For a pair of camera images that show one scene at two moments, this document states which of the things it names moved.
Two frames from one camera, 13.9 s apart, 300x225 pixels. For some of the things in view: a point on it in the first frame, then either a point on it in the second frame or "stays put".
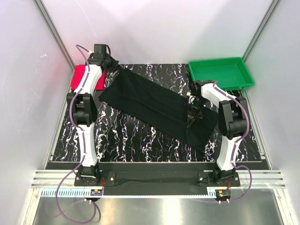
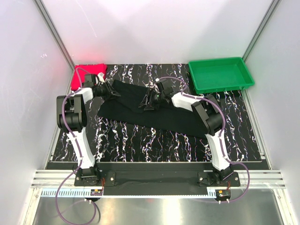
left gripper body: [112, 64] → [102, 90]
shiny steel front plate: [158, 210] stays put
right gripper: [191, 115] → [146, 100]
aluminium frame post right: [260, 30] stays put
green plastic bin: [230, 73] stays put
